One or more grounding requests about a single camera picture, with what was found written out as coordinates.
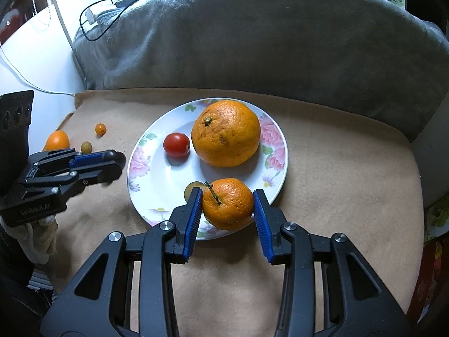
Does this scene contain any white cable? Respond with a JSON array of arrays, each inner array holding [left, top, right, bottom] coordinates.
[[0, 47, 76, 96]]

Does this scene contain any person's left hand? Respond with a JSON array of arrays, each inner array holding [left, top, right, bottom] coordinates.
[[0, 212, 58, 264]]

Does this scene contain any large bumpy orange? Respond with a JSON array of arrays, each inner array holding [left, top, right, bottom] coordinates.
[[191, 100, 261, 168]]

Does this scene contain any red cherry tomato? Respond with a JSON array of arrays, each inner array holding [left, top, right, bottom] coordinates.
[[163, 132, 191, 158]]

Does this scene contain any smooth orange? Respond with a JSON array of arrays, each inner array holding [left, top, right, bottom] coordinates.
[[45, 130, 70, 151]]

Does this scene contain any black cable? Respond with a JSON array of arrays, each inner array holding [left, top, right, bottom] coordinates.
[[80, 0, 141, 42]]

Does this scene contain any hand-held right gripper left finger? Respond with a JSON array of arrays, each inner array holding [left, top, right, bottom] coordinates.
[[40, 187, 203, 337]]

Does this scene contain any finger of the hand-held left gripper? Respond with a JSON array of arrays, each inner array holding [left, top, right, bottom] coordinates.
[[28, 148, 126, 174], [21, 160, 123, 201]]

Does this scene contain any grey blanket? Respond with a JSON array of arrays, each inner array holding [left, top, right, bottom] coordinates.
[[72, 0, 449, 143]]

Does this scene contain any small mandarin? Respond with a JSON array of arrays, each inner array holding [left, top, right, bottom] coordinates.
[[202, 178, 255, 231]]

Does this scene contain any tan blanket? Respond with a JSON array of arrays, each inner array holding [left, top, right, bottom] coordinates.
[[26, 88, 421, 337]]

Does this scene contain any white floral plate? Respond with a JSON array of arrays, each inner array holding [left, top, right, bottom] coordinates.
[[127, 97, 289, 241]]

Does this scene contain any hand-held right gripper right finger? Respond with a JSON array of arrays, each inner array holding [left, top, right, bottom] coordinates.
[[253, 189, 411, 337]]

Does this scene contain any red white wall decoration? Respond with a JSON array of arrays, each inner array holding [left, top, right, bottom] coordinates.
[[0, 7, 30, 43]]

